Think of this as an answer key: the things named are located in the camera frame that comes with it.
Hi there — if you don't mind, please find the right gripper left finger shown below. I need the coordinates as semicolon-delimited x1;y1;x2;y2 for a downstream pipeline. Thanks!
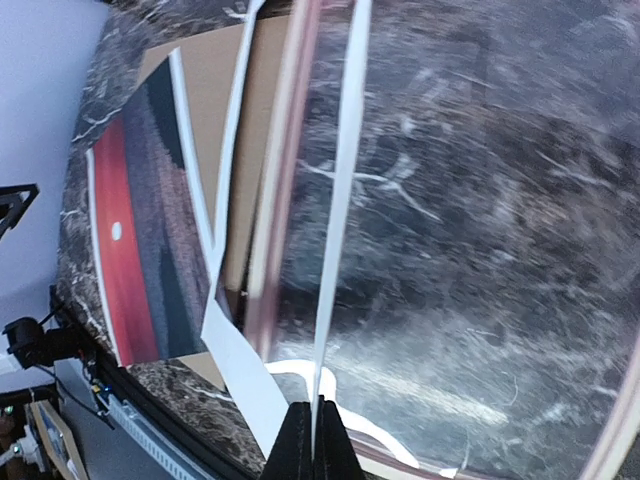
259;402;313;480

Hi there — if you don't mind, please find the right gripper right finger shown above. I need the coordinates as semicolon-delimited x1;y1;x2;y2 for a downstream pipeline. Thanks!
313;396;365;480

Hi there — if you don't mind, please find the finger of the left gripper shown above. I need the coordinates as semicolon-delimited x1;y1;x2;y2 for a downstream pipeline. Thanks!
0;183;39;238

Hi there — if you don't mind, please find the white photo mat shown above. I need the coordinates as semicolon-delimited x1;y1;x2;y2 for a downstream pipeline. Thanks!
202;1;439;454

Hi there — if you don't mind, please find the red sunset photo print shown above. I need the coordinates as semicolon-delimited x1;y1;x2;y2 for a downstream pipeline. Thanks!
85;49;212;366

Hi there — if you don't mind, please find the light wooden picture frame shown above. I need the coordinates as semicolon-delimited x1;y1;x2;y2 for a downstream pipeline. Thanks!
246;1;639;479

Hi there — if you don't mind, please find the brown cardboard backing board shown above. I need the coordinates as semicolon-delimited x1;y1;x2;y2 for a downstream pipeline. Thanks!
138;16;290;387

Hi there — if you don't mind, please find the grey slotted cable duct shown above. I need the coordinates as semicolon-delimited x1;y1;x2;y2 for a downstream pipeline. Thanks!
97;394;210;480

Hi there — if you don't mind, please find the black front rail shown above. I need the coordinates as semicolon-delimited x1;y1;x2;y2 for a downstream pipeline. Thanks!
79;326;264;479

